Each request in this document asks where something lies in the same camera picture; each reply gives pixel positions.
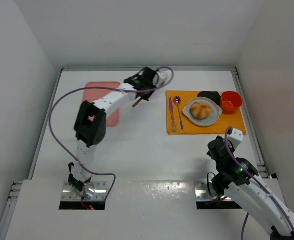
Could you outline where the metal cake server wooden handle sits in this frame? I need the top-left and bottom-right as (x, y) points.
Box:
(132, 97), (148, 108)

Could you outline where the golden bread roll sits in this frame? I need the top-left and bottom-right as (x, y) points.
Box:
(190, 102), (211, 120)

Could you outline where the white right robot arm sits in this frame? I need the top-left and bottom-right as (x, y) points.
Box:
(207, 136), (294, 240)

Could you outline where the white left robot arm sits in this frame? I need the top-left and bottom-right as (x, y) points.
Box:
(68, 67), (159, 193)

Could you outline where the orange placemat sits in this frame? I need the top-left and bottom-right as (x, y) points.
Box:
(166, 90), (246, 135)

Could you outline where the purple iridescent spoon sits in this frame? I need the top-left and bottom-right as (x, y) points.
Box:
(174, 96), (184, 130)

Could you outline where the clear glass plate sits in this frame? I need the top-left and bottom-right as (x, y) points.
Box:
(182, 97), (222, 127)

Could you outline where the purple iridescent knife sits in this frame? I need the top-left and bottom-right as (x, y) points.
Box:
(169, 98), (177, 133)

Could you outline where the orange cup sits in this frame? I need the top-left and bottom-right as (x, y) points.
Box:
(220, 91), (243, 114)

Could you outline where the pink cutting board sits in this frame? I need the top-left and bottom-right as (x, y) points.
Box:
(82, 81), (120, 127)

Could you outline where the black coaster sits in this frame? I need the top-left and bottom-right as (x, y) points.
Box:
(197, 91), (221, 106)

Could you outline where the white foam front panel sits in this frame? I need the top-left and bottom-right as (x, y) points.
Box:
(6, 179), (268, 240)

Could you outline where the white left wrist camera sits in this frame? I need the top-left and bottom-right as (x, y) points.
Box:
(155, 71), (167, 85)

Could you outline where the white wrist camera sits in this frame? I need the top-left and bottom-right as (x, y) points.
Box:
(225, 128), (243, 150)
(155, 71), (167, 85)

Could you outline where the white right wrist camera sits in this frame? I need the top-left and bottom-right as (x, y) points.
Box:
(225, 128), (243, 150)

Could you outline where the black short cable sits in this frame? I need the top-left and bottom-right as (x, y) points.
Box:
(206, 172), (219, 199)

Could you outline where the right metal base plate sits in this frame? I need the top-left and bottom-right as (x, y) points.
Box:
(194, 180), (231, 203)

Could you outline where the metal base plate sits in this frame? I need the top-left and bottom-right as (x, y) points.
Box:
(61, 181), (107, 202)
(194, 180), (231, 203)

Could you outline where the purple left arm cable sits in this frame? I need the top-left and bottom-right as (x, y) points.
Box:
(49, 66), (174, 203)

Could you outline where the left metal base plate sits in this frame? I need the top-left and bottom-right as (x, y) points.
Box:
(61, 181), (107, 202)

